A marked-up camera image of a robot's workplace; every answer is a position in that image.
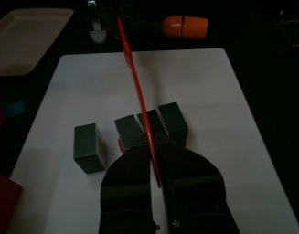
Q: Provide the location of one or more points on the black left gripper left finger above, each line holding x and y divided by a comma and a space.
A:
125, 192

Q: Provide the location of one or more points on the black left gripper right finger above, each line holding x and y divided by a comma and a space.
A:
197, 195

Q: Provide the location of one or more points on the dark green sushi piece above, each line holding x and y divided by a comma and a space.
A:
156, 123
87, 149
129, 131
174, 122

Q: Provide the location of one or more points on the white cutting board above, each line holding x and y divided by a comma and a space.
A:
205, 100

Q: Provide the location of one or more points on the cream rectangular plate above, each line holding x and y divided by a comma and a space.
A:
26, 39

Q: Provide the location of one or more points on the red and wood toy box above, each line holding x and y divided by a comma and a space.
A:
5, 202

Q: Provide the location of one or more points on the blue tape patch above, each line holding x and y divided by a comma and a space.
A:
15, 108

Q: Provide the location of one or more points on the small white utensil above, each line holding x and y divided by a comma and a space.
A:
97, 34

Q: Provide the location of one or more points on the orange toy fruit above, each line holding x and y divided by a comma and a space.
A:
184, 27

